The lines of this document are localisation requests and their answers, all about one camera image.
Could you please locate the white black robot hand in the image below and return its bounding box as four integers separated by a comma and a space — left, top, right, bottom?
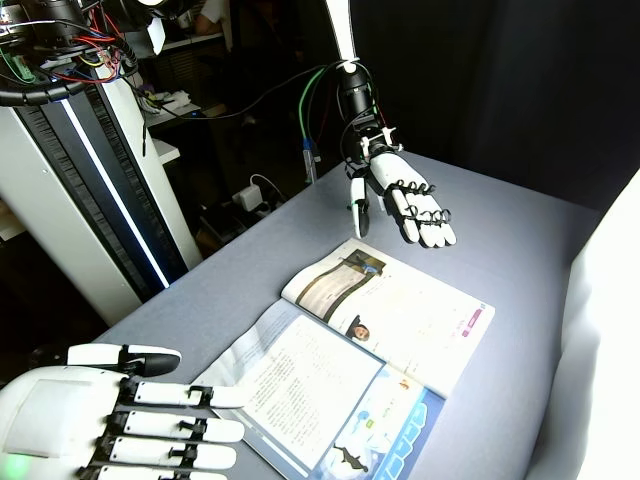
343, 149, 458, 250
0, 343, 247, 480

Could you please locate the grey table cloth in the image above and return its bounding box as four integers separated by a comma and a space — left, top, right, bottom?
94, 149, 601, 480

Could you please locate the open illustrated book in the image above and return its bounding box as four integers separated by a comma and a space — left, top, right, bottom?
192, 237, 496, 480

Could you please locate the white power adapter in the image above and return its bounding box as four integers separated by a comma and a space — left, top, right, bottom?
234, 185, 269, 211

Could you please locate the black curtain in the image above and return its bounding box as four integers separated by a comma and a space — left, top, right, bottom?
349, 0, 640, 211

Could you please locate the white robot body column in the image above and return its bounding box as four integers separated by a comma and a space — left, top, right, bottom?
0, 74, 204, 329

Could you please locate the white desk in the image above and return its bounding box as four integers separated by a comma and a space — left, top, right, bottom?
142, 102, 204, 166

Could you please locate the robot head wiring assembly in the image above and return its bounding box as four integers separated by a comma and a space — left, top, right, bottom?
0, 0, 166, 86

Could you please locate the blue cable connector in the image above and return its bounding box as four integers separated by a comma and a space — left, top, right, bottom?
301, 138, 322, 184

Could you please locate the green cable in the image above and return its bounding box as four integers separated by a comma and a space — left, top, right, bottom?
298, 66, 330, 146

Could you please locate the long black cable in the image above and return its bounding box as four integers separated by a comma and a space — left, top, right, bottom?
122, 63, 332, 121

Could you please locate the black corrugated cable conduit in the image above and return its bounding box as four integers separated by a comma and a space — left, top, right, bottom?
0, 34, 141, 107

